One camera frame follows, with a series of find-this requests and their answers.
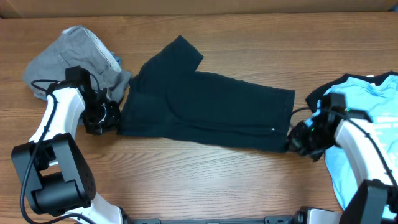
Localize black t-shirt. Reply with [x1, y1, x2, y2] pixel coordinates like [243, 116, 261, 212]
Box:
[118, 37, 295, 152]

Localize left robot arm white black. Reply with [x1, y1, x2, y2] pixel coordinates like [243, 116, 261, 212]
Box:
[11, 66, 132, 224]

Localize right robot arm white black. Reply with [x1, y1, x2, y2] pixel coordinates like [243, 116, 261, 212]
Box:
[286, 93, 397, 224]

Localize black garment under blue shirt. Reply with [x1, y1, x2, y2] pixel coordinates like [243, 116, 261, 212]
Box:
[305, 71, 397, 113]

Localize folded grey shorts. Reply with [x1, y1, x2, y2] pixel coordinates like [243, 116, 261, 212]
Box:
[22, 26, 132, 103]

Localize light blue t-shirt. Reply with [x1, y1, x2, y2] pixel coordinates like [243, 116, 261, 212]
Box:
[314, 75, 397, 209]

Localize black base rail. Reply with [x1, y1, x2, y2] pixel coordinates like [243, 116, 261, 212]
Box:
[128, 215, 293, 224]

